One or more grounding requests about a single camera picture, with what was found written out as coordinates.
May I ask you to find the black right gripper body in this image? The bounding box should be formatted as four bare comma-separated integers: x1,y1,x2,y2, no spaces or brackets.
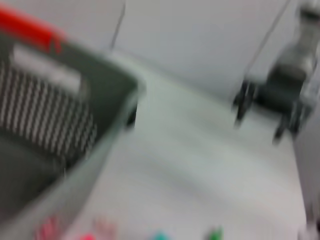
254,64,310,111

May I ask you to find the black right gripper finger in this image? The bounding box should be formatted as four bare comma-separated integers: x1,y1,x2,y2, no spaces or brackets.
271,101,302,146
232,79,256,129

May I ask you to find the grey perforated plastic storage basket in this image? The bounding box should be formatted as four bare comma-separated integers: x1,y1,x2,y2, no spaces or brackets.
0,32,142,240

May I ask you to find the green toy brick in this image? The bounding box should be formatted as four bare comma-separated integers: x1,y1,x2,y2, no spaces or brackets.
206,226,225,240

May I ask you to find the cyan flat toy brick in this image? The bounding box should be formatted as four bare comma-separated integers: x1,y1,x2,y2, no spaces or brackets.
151,231,170,240

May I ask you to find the glass carafe with black handle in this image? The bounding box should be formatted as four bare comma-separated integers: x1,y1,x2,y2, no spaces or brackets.
124,96,140,130

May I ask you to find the orange basket handle grip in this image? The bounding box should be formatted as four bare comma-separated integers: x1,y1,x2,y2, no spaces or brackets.
0,7,68,54

